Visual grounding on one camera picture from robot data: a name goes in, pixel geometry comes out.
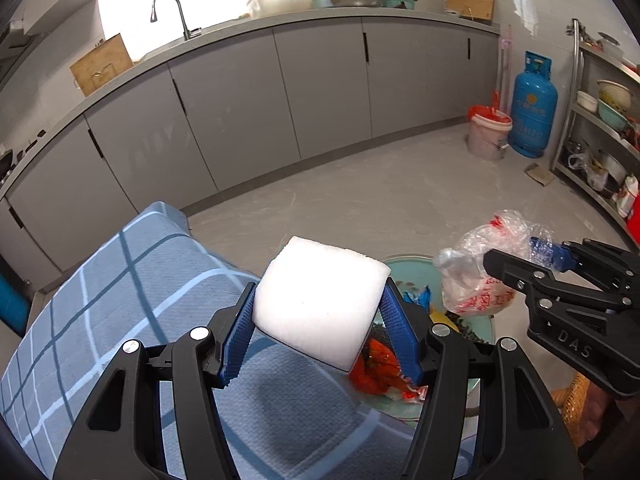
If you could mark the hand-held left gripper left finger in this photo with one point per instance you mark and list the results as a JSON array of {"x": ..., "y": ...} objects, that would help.
[{"x": 240, "y": 332}]

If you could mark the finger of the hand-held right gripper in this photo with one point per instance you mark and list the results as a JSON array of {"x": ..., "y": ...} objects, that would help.
[
  {"x": 547, "y": 252},
  {"x": 505, "y": 265}
]

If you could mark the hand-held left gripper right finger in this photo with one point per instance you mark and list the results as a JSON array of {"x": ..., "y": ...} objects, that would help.
[{"x": 400, "y": 332}]

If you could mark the clear plastic bag red print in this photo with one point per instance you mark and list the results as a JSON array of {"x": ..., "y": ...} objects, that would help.
[{"x": 475, "y": 260}]

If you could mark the red snack wrapper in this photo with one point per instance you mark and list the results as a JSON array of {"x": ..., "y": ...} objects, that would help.
[{"x": 375, "y": 370}]

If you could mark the green enamel basin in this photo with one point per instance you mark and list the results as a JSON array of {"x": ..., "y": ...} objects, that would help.
[{"x": 410, "y": 266}]

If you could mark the white foam block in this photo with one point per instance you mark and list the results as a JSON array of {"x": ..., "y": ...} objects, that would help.
[{"x": 320, "y": 300}]

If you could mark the person's right hand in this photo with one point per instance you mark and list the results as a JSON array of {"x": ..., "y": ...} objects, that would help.
[{"x": 597, "y": 417}]

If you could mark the blue orange snack wrapper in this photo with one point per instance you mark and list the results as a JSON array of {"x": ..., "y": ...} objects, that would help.
[{"x": 416, "y": 296}]

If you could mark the yellow wrapper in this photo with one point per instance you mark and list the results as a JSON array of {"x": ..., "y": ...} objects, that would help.
[{"x": 442, "y": 320}]

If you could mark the wicker stool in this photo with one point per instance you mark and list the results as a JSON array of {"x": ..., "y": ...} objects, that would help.
[{"x": 570, "y": 405}]

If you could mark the dark food scraps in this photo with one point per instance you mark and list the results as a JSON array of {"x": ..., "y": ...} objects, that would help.
[{"x": 467, "y": 331}]

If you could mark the cardboard piece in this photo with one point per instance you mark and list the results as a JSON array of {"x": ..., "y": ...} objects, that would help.
[{"x": 538, "y": 174}]

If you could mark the crumpled clear plastic bag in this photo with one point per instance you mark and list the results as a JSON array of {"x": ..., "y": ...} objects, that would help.
[{"x": 587, "y": 172}]

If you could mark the metal cooking pot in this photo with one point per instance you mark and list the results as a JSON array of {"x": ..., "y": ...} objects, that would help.
[{"x": 612, "y": 172}]

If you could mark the blue checked tablecloth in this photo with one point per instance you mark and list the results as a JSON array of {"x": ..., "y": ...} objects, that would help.
[{"x": 125, "y": 285}]

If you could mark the metal shelf rack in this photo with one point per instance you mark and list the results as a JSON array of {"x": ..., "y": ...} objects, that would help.
[{"x": 575, "y": 125}]

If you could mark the white bucket with red bag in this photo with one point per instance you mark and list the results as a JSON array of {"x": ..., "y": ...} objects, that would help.
[{"x": 489, "y": 132}]

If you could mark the blue gas cylinder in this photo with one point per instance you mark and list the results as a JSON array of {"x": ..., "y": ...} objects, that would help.
[
  {"x": 12, "y": 306},
  {"x": 534, "y": 110}
]

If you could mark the light green bowl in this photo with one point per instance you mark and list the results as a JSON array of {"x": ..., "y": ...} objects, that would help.
[{"x": 612, "y": 117}]

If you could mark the white bowl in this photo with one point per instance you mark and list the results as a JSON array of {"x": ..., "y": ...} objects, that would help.
[{"x": 587, "y": 102}]

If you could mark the colander with greens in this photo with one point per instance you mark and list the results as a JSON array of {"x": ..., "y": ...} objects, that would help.
[{"x": 615, "y": 94}]

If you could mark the grey kitchen counter cabinets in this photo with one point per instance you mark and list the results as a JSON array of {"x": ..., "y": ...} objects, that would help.
[{"x": 250, "y": 100}]

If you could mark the wooden cutting board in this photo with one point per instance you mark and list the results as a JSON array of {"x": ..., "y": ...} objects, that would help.
[
  {"x": 102, "y": 65},
  {"x": 470, "y": 4}
]

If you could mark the green plastic basket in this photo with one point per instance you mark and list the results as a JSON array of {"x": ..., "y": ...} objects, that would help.
[{"x": 400, "y": 2}]

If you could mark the black wok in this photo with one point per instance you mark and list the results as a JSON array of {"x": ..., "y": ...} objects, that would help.
[{"x": 5, "y": 162}]

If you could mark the black kitchen faucet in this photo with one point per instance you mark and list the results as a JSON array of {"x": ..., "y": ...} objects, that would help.
[{"x": 172, "y": 12}]

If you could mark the white plastic basin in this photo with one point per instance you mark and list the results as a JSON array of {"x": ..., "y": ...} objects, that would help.
[{"x": 280, "y": 1}]

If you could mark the grey range hood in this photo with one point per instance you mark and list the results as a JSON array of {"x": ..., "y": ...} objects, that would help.
[{"x": 15, "y": 52}]

